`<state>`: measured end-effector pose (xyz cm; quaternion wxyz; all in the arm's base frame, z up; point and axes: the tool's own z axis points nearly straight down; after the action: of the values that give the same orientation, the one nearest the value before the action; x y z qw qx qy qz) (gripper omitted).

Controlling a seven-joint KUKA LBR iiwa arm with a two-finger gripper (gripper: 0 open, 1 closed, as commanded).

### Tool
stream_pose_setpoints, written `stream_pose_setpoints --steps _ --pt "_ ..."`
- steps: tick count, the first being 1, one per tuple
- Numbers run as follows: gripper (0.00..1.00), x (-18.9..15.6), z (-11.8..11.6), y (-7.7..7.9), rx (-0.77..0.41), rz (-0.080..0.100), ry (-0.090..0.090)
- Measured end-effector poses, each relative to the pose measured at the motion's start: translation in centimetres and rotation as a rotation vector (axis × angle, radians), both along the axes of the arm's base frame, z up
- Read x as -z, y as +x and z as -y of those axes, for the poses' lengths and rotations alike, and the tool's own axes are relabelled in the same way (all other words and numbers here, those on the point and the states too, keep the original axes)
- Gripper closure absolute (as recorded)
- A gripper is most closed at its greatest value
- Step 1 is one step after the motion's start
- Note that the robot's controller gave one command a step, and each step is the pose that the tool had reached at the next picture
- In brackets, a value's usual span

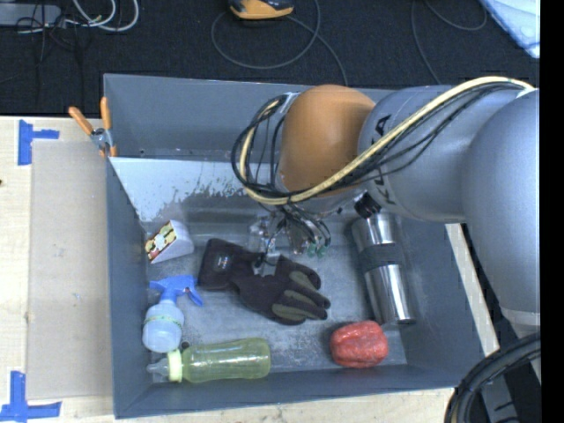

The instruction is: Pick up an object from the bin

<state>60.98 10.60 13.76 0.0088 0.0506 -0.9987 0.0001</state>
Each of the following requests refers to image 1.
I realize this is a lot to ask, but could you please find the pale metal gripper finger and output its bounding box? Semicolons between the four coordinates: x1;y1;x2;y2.
248;219;271;250
256;248;280;278

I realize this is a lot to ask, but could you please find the black and olive glove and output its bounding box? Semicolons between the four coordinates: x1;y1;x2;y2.
197;237;332;327

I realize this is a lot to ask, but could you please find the grey metal bin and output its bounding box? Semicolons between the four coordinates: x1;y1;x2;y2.
101;73;486;420

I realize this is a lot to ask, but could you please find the white box with red-yellow print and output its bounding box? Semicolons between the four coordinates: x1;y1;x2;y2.
145;219;196;265

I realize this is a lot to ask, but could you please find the steel flask with black band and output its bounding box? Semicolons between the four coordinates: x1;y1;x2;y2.
350;211;418;327

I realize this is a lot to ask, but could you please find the clear plastic bottle yellow liquid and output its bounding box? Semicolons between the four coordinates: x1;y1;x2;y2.
145;337;273;384

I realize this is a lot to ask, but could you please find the clear spray bottle blue head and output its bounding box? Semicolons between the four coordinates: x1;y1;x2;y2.
141;274;205;354

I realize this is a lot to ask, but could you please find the pale cardboard board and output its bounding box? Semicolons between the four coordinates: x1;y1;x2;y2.
25;140;116;401

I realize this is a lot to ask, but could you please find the black cylinder on white bracket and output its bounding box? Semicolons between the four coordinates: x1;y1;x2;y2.
338;191;383;220

